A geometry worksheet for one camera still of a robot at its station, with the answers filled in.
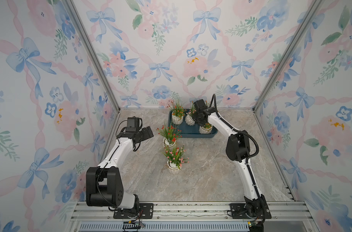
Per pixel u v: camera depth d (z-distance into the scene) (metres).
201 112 0.80
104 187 0.42
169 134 0.88
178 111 1.00
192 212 0.75
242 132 0.64
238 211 0.75
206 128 0.97
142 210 0.73
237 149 0.63
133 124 0.68
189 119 1.00
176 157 0.77
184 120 1.07
